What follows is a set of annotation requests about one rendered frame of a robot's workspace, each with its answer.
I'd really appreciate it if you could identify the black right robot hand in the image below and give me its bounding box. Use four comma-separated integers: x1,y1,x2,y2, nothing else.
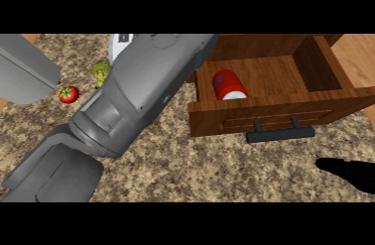
314,157,375,194

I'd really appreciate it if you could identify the brown wooden drawer front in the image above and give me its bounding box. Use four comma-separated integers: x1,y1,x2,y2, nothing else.
186,86,375,138

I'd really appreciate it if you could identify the brown wooden drawer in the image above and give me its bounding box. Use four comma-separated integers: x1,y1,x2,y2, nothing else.
187,33,345,104
186,86,375,138

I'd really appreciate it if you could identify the red can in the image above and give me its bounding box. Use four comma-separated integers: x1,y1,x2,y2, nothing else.
211,68,249,101

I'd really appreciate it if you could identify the pale wooden cabinet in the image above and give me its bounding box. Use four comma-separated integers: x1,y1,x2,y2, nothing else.
322,33,375,90

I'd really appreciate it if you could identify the white appliance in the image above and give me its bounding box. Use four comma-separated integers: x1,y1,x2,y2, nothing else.
106,33,138,65

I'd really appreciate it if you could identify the red tomato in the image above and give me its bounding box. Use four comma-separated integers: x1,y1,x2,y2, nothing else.
57,85,81,105

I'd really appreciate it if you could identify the grey rounded appliance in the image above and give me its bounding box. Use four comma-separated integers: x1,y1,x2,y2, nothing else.
0,33,63,106

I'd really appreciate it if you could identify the dark grey drawer handle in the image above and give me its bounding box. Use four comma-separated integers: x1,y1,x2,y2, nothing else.
245,116,316,144

